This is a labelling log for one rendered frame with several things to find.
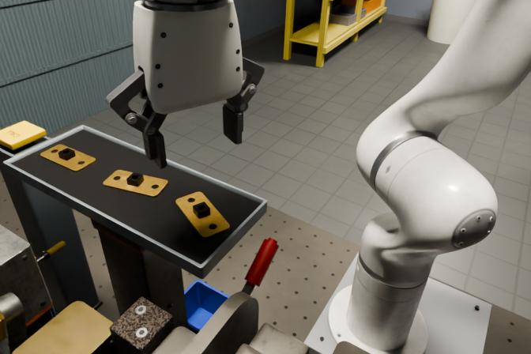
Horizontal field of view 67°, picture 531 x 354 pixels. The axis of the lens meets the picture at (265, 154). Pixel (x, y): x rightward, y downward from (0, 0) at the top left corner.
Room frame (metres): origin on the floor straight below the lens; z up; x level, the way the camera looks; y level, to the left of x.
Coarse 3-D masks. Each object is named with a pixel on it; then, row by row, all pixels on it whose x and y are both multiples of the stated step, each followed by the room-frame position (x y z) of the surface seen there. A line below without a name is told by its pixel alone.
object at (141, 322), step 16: (144, 304) 0.30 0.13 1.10; (128, 320) 0.28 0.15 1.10; (144, 320) 0.28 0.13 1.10; (160, 320) 0.28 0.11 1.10; (112, 336) 0.27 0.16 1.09; (128, 336) 0.26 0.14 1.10; (144, 336) 0.26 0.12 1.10; (160, 336) 0.27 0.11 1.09; (128, 352) 0.26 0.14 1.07; (144, 352) 0.25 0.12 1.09
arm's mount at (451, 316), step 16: (352, 272) 0.63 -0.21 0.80; (336, 288) 0.58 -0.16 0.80; (432, 288) 0.59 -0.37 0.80; (448, 288) 0.59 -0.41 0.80; (432, 304) 0.55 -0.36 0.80; (448, 304) 0.55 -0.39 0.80; (464, 304) 0.55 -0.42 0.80; (480, 304) 0.55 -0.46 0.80; (320, 320) 0.50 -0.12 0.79; (432, 320) 0.51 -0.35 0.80; (448, 320) 0.51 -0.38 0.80; (464, 320) 0.51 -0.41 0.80; (480, 320) 0.51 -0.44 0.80; (320, 336) 0.47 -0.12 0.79; (432, 336) 0.48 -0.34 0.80; (448, 336) 0.48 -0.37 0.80; (464, 336) 0.48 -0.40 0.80; (480, 336) 0.48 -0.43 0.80; (320, 352) 0.44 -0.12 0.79; (432, 352) 0.44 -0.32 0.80; (448, 352) 0.44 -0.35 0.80; (464, 352) 0.44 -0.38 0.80; (480, 352) 0.44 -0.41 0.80
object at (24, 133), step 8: (8, 128) 0.59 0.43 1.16; (16, 128) 0.59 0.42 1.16; (24, 128) 0.59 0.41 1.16; (32, 128) 0.59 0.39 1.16; (40, 128) 0.59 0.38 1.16; (0, 136) 0.56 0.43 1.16; (8, 136) 0.56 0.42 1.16; (16, 136) 0.56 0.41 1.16; (24, 136) 0.57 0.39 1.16; (32, 136) 0.57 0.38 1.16; (40, 136) 0.58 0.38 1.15; (8, 144) 0.54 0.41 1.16; (16, 144) 0.54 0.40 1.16; (24, 144) 0.56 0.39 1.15
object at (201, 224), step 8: (200, 192) 0.43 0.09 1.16; (176, 200) 0.41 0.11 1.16; (184, 200) 0.41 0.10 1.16; (200, 200) 0.41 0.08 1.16; (208, 200) 0.42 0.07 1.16; (184, 208) 0.40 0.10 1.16; (192, 208) 0.40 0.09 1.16; (200, 208) 0.39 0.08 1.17; (208, 208) 0.39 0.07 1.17; (192, 216) 0.38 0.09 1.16; (200, 216) 0.38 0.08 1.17; (208, 216) 0.38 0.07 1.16; (216, 216) 0.38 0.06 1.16; (192, 224) 0.37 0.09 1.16; (200, 224) 0.37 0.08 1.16; (208, 224) 0.37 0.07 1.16; (216, 224) 0.37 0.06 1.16; (224, 224) 0.37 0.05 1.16; (200, 232) 0.35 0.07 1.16; (208, 232) 0.35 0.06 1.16; (216, 232) 0.36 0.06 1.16
